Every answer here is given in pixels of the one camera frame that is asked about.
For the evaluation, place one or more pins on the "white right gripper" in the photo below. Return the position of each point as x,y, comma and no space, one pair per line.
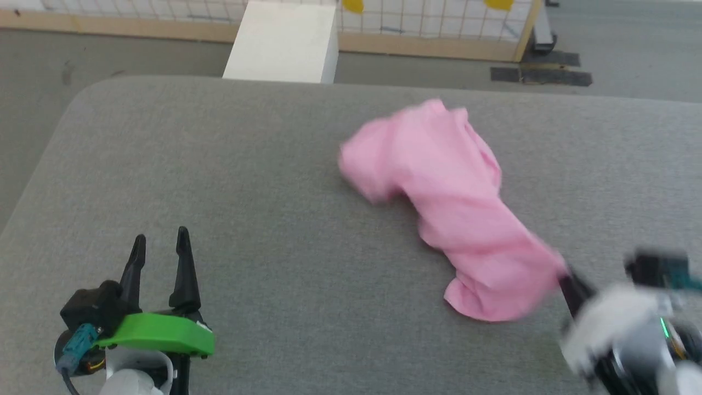
609,323

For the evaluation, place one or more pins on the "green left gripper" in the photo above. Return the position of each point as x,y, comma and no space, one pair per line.
159,332

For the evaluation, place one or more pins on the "pink garment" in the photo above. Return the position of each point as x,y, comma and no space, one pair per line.
449,186

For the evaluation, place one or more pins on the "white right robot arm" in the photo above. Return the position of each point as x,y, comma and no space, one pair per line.
652,356

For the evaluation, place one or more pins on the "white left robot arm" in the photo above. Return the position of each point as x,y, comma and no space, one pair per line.
137,376

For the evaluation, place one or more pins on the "grey sofa cushion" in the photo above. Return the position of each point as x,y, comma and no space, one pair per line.
263,192

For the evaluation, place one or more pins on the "long black floor tape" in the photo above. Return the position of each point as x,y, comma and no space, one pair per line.
540,76

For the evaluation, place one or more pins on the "short black floor tape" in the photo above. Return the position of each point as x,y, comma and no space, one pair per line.
551,58

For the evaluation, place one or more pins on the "white box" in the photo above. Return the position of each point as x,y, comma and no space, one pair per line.
282,41

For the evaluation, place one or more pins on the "grey black stand foot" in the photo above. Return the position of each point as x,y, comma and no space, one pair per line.
543,33

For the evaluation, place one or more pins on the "wooden framed grid fence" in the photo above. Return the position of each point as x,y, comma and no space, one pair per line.
433,33

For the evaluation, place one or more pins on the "yellow disc on fence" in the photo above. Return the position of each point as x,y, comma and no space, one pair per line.
499,4
354,5

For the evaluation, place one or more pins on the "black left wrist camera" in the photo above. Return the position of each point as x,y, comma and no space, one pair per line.
90,307

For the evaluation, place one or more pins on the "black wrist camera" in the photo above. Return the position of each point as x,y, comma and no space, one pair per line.
90,307
661,269

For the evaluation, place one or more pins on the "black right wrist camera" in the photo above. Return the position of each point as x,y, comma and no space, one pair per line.
661,269

